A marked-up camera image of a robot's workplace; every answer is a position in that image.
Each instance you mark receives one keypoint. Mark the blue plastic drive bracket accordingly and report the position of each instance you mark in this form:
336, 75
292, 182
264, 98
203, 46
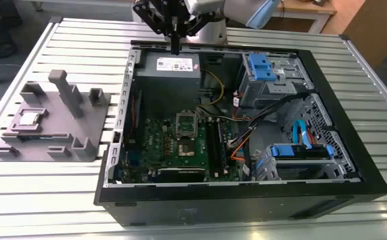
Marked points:
258, 67

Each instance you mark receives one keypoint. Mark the green motherboard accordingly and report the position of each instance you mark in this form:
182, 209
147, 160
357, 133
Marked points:
157, 140

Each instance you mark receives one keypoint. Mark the grey parts rack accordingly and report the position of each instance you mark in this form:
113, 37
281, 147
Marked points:
57, 125

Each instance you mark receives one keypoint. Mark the silver CPU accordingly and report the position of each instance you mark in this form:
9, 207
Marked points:
31, 118

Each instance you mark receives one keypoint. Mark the silver disk bay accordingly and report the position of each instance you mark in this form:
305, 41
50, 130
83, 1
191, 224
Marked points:
314, 162

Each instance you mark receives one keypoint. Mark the black PC case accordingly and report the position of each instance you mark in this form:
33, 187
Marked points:
214, 200

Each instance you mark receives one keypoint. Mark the red pink sticker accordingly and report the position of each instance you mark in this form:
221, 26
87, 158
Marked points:
195, 66

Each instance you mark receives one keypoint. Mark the RAM stick with gold contacts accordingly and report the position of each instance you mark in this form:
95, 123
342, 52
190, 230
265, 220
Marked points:
35, 137

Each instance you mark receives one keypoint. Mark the silver drive cage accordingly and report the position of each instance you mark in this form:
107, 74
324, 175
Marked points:
281, 87

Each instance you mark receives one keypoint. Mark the grey power supply unit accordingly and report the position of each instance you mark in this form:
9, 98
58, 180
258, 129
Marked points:
150, 65

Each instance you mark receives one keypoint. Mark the white power supply label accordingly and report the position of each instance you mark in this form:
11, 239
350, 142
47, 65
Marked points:
175, 64

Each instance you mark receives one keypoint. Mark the hard disk in blue carrier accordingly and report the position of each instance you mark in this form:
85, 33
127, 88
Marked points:
282, 150

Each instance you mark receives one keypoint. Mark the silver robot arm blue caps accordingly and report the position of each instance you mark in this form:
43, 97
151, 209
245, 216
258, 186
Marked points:
214, 32

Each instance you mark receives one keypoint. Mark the CPU socket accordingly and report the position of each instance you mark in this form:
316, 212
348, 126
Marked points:
187, 148

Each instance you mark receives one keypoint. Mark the wooden cabinet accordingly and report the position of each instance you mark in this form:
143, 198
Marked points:
374, 25

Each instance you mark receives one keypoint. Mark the wooden desk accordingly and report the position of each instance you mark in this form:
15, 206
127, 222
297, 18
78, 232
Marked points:
314, 8

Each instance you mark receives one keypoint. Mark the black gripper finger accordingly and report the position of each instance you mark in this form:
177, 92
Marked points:
198, 23
150, 15

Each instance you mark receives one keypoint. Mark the black RAM slot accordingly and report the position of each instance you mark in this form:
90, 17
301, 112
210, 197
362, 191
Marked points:
211, 147
218, 147

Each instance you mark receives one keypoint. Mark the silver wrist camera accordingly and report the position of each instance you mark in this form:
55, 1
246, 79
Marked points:
203, 6

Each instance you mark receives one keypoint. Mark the metal locking lever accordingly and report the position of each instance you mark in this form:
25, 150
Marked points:
198, 125

